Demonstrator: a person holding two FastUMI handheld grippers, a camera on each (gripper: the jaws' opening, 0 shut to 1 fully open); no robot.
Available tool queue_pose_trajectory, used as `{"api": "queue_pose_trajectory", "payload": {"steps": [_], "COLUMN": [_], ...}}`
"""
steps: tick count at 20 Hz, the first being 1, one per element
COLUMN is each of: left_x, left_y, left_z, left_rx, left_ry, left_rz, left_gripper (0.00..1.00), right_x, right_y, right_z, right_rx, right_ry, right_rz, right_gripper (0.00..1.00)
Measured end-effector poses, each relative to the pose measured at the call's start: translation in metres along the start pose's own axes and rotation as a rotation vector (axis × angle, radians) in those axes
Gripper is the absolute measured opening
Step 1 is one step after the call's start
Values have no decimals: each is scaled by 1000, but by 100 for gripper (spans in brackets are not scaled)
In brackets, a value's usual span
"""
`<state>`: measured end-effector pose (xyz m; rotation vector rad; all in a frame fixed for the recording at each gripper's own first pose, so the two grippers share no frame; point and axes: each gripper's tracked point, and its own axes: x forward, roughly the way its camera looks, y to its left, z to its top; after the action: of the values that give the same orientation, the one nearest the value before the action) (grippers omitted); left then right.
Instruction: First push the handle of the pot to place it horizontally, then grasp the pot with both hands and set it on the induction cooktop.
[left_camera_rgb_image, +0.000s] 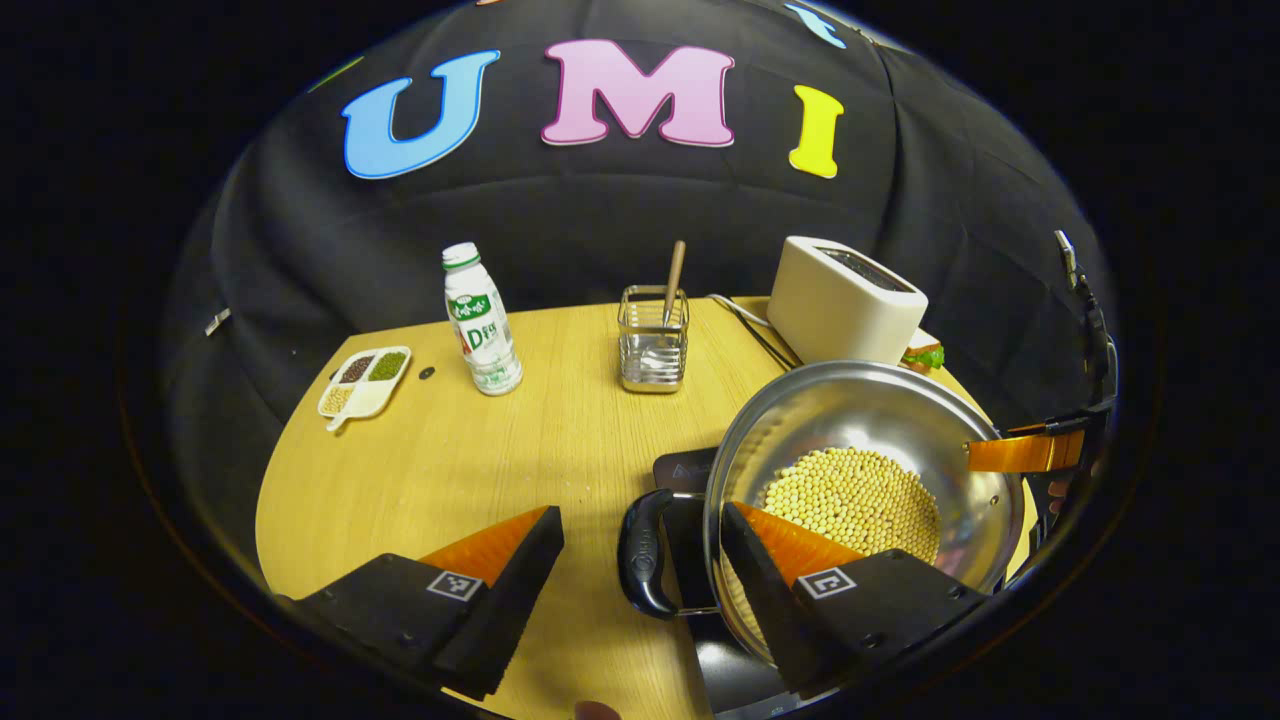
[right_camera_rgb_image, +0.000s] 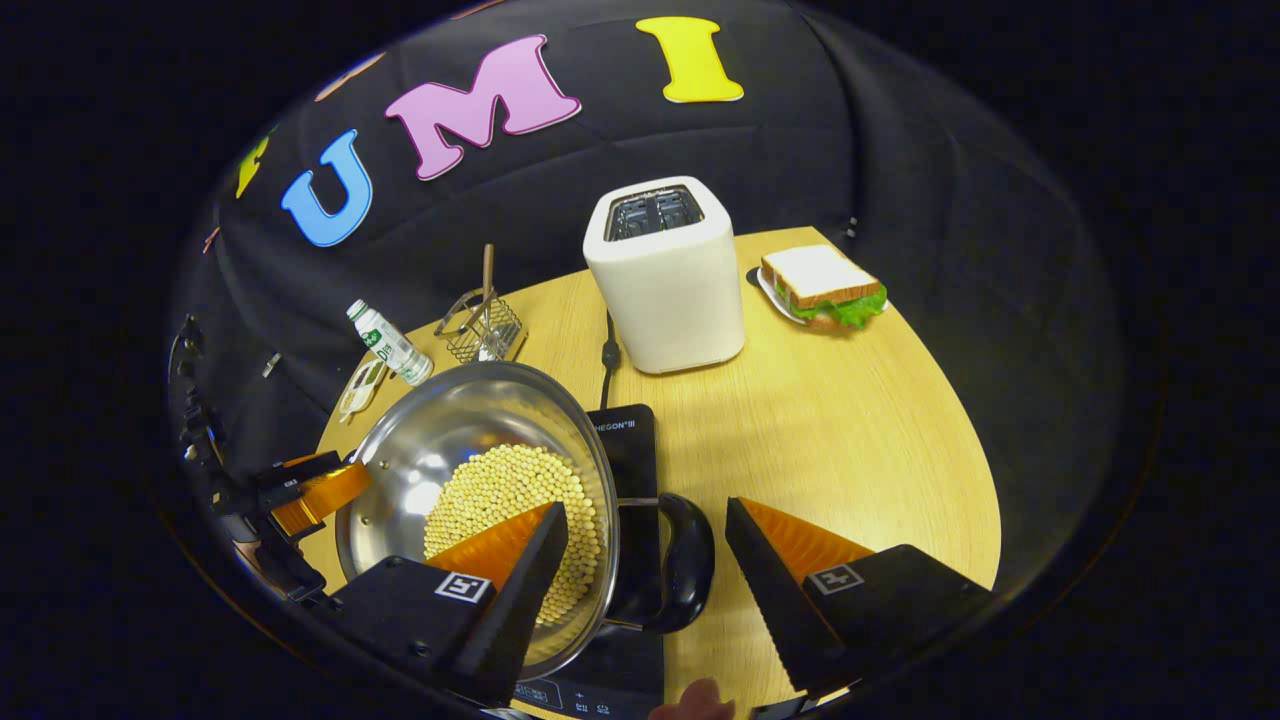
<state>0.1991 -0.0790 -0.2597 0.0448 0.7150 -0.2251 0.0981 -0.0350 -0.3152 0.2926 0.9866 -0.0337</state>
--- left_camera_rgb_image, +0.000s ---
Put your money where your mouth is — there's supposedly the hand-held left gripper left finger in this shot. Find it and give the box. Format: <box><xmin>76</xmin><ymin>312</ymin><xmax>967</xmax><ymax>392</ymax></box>
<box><xmin>275</xmin><ymin>505</ymin><xmax>566</xmax><ymax>701</ymax></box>

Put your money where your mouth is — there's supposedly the wire utensil holder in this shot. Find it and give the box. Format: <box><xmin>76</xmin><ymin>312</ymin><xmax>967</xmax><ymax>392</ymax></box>
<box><xmin>617</xmin><ymin>285</ymin><xmax>691</xmax><ymax>394</ymax></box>

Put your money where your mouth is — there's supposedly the black power cable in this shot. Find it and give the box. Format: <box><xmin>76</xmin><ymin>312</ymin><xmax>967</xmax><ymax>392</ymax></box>
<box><xmin>712</xmin><ymin>296</ymin><xmax>801</xmax><ymax>373</ymax></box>

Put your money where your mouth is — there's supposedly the stainless steel pot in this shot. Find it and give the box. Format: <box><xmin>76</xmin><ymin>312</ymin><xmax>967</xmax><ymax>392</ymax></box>
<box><xmin>617</xmin><ymin>360</ymin><xmax>1029</xmax><ymax>669</ymax></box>

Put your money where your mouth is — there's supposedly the pile of soybeans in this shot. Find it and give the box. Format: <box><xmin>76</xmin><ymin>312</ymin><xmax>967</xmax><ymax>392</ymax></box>
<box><xmin>735</xmin><ymin>447</ymin><xmax>943</xmax><ymax>641</ymax></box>

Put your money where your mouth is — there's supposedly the white power cable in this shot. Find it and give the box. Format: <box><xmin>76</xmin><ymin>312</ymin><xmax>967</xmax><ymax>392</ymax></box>
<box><xmin>706</xmin><ymin>293</ymin><xmax>773</xmax><ymax>329</ymax></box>

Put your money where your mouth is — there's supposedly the white toaster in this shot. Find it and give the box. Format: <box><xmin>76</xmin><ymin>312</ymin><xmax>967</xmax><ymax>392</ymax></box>
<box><xmin>767</xmin><ymin>236</ymin><xmax>930</xmax><ymax>367</ymax></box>

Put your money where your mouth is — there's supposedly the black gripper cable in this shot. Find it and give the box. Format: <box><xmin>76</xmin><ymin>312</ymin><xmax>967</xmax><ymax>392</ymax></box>
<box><xmin>1053</xmin><ymin>230</ymin><xmax>1119</xmax><ymax>406</ymax></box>

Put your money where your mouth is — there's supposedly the white divided bean dish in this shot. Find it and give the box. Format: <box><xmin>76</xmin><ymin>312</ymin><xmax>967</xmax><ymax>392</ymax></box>
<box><xmin>317</xmin><ymin>345</ymin><xmax>413</xmax><ymax>433</ymax></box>

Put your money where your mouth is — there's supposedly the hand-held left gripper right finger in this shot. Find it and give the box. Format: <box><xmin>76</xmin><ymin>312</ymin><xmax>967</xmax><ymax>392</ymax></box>
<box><xmin>720</xmin><ymin>500</ymin><xmax>991</xmax><ymax>699</ymax></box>

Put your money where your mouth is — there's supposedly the white green label bottle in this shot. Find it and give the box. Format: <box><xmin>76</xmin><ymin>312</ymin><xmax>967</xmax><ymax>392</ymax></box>
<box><xmin>442</xmin><ymin>242</ymin><xmax>524</xmax><ymax>397</ymax></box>

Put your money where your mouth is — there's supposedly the black backdrop cloth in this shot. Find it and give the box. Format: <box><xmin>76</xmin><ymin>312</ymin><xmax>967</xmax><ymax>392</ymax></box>
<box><xmin>160</xmin><ymin>0</ymin><xmax>1116</xmax><ymax>521</ymax></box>

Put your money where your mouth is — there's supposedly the black induction cooktop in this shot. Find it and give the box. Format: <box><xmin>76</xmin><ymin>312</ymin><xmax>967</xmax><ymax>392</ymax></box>
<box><xmin>652</xmin><ymin>447</ymin><xmax>801</xmax><ymax>717</ymax></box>

